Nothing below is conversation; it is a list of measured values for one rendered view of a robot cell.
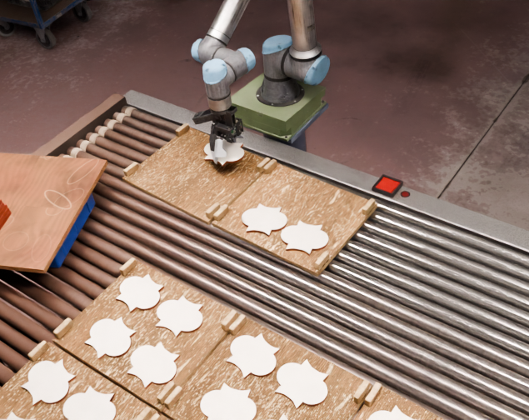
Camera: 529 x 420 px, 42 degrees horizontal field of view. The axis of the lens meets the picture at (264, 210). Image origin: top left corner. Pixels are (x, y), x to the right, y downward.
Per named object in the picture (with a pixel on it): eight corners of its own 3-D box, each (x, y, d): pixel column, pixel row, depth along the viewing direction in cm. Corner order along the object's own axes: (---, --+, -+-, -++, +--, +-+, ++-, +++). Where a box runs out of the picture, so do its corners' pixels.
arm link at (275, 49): (276, 60, 266) (275, 27, 257) (304, 70, 259) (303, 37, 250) (257, 72, 260) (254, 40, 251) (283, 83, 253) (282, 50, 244)
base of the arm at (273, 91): (274, 80, 274) (273, 57, 268) (306, 89, 268) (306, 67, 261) (253, 97, 265) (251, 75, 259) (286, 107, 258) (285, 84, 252)
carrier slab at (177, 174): (189, 129, 261) (188, 126, 260) (274, 166, 241) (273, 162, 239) (122, 181, 243) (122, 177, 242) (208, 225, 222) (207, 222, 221)
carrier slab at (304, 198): (275, 165, 241) (275, 162, 240) (377, 207, 221) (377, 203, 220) (212, 226, 222) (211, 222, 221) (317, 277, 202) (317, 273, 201)
